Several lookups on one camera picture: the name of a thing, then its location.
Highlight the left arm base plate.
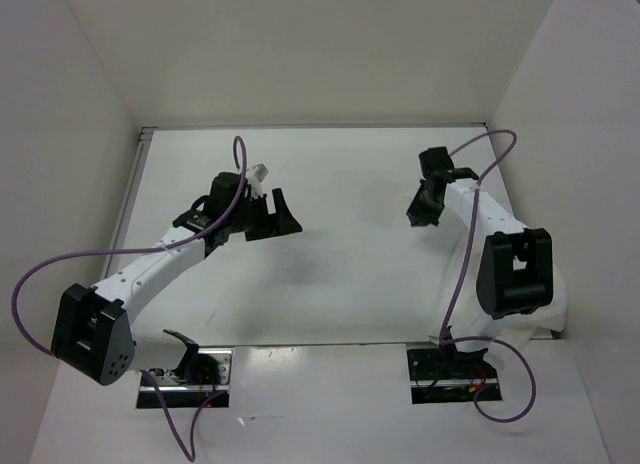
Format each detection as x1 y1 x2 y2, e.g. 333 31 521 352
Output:
136 348 234 410

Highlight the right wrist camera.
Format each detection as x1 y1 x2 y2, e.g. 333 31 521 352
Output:
447 167 479 183

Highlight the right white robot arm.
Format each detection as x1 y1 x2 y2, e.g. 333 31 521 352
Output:
406 147 554 377

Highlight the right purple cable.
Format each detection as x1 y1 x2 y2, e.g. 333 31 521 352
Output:
439 129 535 423

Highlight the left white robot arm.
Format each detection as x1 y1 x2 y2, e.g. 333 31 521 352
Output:
51 164 303 386

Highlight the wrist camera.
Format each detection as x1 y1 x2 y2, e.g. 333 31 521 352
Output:
447 167 479 183
246 163 269 195

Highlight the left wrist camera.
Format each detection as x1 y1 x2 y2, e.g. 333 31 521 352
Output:
246 163 269 195

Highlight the white pleated skirt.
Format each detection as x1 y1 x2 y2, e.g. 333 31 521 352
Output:
449 255 569 348

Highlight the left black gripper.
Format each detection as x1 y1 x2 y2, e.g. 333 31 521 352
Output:
227 188 302 241

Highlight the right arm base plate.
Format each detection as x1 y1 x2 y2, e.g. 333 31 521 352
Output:
406 345 502 404

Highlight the purple cable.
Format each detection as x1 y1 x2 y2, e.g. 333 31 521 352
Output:
439 129 535 423
11 135 250 463

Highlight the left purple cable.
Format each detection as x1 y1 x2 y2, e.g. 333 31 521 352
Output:
11 135 250 463

